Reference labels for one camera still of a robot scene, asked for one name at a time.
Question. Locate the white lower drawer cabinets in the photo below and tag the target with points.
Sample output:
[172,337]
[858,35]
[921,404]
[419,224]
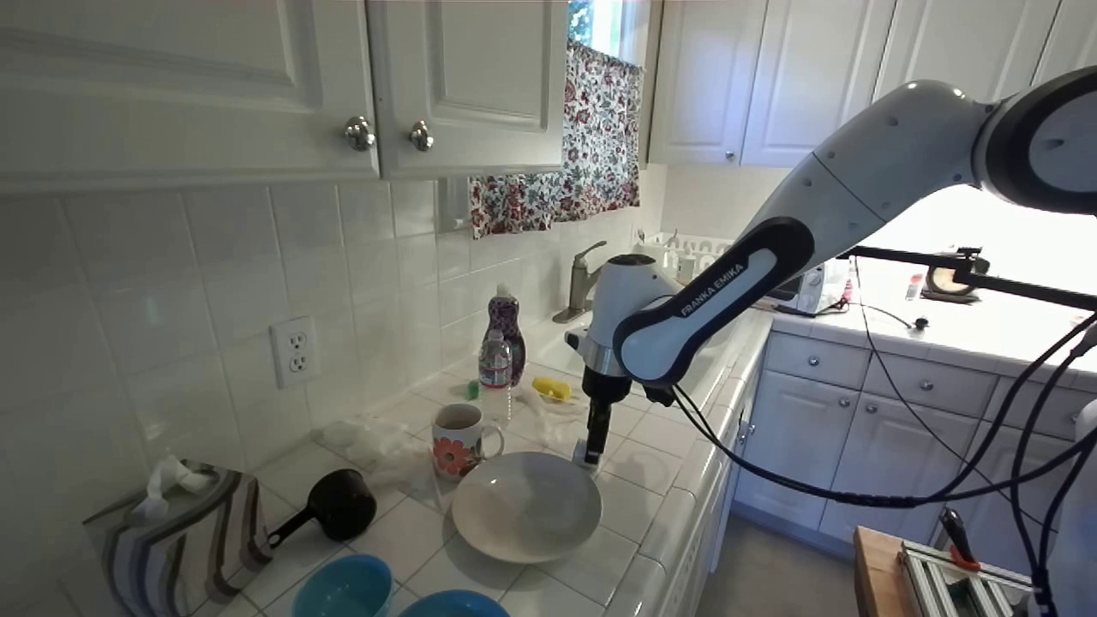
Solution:
[822,457]

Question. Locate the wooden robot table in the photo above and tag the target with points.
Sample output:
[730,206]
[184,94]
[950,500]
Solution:
[880,571]

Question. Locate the silver cabinet knob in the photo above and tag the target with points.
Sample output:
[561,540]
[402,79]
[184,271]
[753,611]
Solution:
[360,131]
[422,135]

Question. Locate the small green object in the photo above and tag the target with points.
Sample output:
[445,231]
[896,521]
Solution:
[474,393]

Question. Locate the black camera boom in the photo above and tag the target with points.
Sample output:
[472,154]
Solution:
[1004,287]

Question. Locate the white corner upper cabinets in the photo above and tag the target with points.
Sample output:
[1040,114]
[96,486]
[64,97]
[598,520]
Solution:
[755,79]

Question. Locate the teal bowl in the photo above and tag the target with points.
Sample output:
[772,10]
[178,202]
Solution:
[453,603]
[345,587]

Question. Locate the silver faucet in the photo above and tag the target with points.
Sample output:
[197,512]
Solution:
[580,280]

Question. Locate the purple dish soap bottle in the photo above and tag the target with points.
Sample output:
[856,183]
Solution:
[506,331]

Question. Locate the white round plate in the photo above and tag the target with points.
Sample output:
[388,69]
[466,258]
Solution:
[526,508]

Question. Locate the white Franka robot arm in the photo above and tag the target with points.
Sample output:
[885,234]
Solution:
[880,171]

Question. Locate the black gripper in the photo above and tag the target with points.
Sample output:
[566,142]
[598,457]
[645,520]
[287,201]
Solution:
[605,398]

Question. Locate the white wall outlet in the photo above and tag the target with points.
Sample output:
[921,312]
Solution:
[292,352]

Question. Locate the white upper cabinet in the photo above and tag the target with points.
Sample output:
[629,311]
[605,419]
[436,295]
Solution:
[228,79]

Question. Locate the clear plastic dish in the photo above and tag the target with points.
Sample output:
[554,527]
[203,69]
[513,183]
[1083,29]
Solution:
[561,409]

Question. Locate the yellow sponge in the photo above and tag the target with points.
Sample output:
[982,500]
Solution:
[554,387]

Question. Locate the clear plastic water bottle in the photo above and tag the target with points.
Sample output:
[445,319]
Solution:
[494,396]

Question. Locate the black measuring cup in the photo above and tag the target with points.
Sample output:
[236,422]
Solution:
[345,500]

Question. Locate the white countertop appliance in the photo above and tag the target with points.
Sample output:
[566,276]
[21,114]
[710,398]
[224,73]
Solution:
[817,287]

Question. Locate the floral curtain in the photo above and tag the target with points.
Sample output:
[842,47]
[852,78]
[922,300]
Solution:
[582,147]

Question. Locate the striped kitchen towel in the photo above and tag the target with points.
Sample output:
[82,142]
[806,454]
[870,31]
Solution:
[172,550]

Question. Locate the white floral mug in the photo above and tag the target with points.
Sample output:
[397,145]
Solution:
[456,448]

